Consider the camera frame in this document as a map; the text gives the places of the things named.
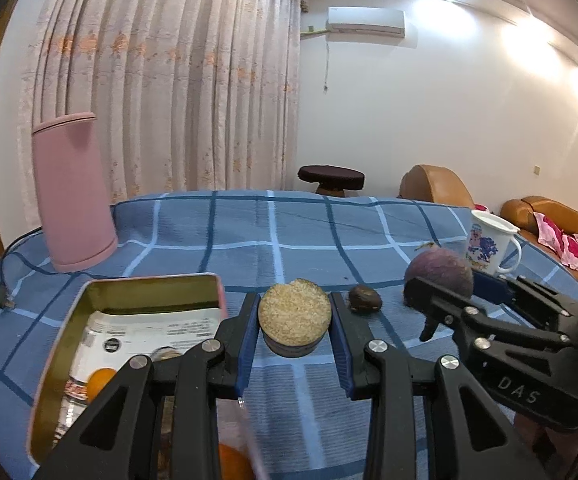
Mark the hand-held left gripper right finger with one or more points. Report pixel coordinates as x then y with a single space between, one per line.
343 355

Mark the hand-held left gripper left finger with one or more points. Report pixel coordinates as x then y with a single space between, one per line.
246 355

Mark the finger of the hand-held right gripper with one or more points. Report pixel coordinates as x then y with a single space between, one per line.
429 297
491 285

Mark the large purple fruit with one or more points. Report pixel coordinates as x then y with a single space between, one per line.
444 267

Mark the crumb-topped small cake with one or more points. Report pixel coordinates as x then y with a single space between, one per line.
294 310

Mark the orange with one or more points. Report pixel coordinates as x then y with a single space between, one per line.
100 382
234 465

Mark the pink metal tin box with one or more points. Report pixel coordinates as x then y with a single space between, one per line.
144 294

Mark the white printed mug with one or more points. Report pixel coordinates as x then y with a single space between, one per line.
486 245

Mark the dark wrinkled passion fruit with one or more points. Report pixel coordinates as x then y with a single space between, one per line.
365 300

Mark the pink floral cushion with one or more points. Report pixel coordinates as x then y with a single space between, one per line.
576 252
548 232

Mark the brown leather sofa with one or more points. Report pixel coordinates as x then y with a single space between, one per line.
519 212

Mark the brown leather armchair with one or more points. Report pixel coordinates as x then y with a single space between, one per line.
434 187

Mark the printed paper leaflet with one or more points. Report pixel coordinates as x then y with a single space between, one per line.
134 330

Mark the blue checked tablecloth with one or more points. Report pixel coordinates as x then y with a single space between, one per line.
269 230

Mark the dark round stool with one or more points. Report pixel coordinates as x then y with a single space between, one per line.
330 175

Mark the pink electric kettle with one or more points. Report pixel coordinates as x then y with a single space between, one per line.
74 195

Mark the pink embroidered curtain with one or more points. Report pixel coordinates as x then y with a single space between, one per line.
169 85

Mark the white air conditioner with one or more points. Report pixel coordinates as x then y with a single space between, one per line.
365 21

